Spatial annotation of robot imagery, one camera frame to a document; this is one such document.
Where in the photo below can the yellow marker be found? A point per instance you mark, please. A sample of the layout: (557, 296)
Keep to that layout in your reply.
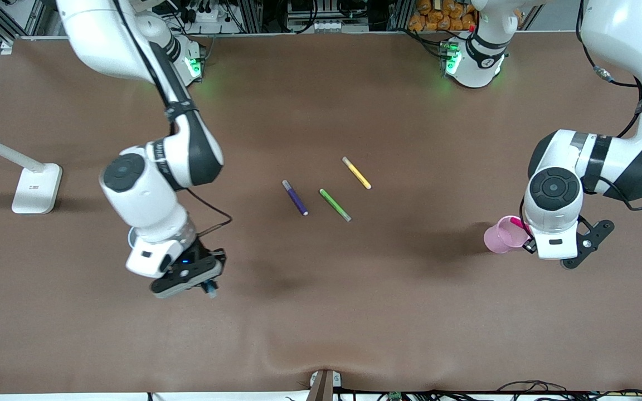
(357, 174)

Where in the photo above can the pink translucent cup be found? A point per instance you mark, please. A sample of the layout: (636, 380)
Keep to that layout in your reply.
(499, 239)

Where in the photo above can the orange packaged items pile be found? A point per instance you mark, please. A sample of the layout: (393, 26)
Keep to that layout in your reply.
(438, 14)

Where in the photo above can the blue marker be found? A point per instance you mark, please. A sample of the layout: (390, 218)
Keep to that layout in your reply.
(210, 289)

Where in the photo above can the pink marker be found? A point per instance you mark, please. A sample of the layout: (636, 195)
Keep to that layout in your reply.
(517, 223)

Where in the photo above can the green marker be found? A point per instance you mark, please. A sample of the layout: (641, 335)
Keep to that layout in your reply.
(333, 203)

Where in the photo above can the aluminium frame post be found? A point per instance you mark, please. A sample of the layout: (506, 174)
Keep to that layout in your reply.
(322, 387)

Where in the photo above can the light blue cup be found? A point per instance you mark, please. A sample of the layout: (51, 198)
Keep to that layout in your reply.
(130, 238)

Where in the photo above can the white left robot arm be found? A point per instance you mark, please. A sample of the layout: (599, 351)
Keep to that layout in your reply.
(622, 161)

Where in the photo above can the purple marker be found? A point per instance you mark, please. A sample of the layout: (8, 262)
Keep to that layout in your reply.
(295, 197)

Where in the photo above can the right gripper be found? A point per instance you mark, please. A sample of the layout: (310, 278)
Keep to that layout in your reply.
(205, 253)

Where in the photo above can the white lamp stand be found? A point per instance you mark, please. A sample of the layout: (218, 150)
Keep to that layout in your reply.
(37, 192)

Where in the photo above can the white power strip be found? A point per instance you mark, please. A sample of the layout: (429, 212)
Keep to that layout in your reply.
(205, 14)

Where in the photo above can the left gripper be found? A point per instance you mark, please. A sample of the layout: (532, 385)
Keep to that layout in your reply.
(529, 245)

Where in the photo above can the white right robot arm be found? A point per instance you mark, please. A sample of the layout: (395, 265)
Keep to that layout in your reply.
(148, 195)

